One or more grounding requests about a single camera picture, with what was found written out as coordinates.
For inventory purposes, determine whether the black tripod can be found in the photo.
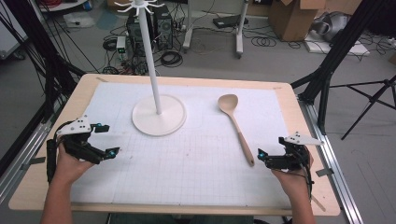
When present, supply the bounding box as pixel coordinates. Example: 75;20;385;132
329;74;396;141

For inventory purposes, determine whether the black frame with cables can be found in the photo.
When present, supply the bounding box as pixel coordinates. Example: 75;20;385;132
0;0;88;125

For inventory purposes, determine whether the black computer tower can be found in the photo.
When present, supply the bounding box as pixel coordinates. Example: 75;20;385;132
151;4;174;51
125;13;154;58

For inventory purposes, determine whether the grey rounded device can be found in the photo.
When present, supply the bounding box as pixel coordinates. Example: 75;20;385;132
310;11;352;43

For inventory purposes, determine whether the flat black device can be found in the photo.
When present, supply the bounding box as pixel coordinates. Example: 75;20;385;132
212;14;249;30

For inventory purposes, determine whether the grey metal bracket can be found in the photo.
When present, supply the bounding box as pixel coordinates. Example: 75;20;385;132
28;156;47;166
315;167;334;178

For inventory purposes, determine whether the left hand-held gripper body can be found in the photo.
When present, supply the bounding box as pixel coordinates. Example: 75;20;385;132
55;115;105;165

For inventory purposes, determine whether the black frame post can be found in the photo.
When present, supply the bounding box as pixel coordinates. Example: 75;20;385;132
290;0;389;136

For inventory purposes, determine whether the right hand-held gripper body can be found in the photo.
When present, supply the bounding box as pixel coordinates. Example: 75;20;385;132
266;132;325;172

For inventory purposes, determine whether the person's left hand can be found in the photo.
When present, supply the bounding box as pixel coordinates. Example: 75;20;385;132
50;143;95;186

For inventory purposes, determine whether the cardboard box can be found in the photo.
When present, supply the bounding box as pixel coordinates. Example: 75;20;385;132
268;0;327;43

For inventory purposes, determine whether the coiled black cable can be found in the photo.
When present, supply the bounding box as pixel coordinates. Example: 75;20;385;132
249;35;277;49
102;36;118;52
160;49;184;68

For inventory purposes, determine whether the thin black cable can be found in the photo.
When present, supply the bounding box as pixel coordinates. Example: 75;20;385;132
298;148;315;201

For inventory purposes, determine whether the wooden spoon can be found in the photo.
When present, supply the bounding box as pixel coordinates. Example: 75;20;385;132
217;93;256;168

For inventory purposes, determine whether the white box with green light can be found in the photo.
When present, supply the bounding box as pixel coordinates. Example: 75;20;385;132
115;35;127;54

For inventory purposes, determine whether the aluminium rail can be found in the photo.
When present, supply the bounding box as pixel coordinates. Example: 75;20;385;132
0;102;64;204
298;98;364;224

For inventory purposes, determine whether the round white table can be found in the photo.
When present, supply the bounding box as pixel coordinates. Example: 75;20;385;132
38;0;89;13

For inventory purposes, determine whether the white stand leg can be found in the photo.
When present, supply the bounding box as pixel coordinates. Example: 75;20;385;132
234;0;250;59
182;0;194;52

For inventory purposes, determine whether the white board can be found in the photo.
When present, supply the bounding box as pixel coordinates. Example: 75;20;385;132
304;32;372;57

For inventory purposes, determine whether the white grid mat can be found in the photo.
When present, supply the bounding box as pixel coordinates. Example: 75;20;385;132
70;81;292;209

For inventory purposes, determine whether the white hook stand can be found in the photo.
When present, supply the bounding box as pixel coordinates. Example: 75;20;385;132
113;0;188;137

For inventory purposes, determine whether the person's right hand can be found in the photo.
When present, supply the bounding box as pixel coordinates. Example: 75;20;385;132
270;151;315;201

